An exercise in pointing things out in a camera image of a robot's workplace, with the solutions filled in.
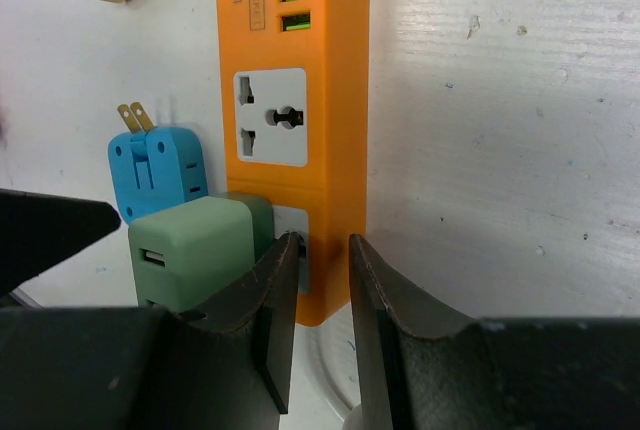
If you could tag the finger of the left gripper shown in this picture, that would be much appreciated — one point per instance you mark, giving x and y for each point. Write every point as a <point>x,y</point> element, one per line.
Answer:
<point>39,231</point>

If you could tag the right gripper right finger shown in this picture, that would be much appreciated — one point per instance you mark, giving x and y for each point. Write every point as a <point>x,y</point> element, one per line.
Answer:
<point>424,365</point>

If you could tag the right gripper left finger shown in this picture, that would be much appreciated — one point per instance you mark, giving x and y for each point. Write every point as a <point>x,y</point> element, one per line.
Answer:
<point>226,364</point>

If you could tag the green USB charger plug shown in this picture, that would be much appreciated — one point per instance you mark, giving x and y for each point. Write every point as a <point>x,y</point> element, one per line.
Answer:
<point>183,255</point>

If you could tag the blue plug adapter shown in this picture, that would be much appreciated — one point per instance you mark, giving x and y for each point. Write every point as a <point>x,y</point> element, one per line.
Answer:
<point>154,168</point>

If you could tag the orange USB charger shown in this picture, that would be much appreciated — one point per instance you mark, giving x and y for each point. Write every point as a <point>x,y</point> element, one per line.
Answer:
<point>294,94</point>

